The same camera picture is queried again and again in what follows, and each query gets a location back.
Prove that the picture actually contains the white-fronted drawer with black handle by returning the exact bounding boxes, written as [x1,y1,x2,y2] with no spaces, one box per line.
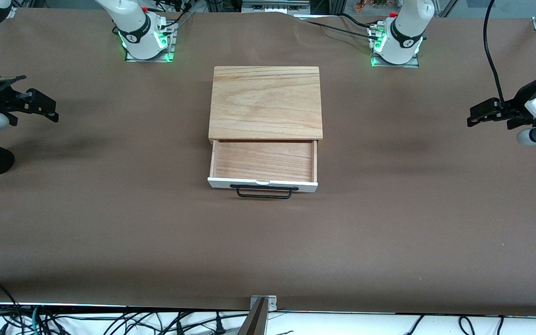
[208,138,319,200]

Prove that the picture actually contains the wooden drawer cabinet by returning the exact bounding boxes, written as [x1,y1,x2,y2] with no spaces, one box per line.
[208,66,323,143]

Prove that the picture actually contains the grey power strip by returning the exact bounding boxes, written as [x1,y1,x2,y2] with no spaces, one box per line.
[242,0,311,14]

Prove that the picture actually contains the brown table cover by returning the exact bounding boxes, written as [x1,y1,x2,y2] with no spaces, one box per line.
[0,7,536,318]

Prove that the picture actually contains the grey aluminium profile bar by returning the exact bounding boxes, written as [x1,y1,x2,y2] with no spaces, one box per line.
[237,298,268,335]

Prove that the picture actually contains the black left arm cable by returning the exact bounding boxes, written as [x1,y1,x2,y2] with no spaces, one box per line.
[483,0,504,104]

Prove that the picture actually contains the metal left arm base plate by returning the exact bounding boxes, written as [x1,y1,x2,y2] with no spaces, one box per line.
[371,26,421,68]

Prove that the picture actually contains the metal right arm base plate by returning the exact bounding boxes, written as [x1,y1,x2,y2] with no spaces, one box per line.
[125,21,176,63]

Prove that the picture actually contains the short black table cable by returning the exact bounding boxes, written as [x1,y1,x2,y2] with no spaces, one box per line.
[339,13,379,29]

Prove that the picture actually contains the long black table cable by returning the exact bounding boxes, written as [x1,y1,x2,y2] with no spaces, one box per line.
[296,19,378,40]

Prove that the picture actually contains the teal floor cable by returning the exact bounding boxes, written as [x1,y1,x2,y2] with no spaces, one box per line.
[30,306,46,335]

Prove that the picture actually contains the black curved floor cable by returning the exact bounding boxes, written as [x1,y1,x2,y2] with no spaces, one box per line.
[458,316,479,335]
[403,315,425,335]

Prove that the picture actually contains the tangled black floor cables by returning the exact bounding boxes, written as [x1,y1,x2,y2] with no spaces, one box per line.
[40,311,251,335]

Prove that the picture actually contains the small metal corner bracket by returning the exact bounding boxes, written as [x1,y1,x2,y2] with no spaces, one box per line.
[250,295,278,312]

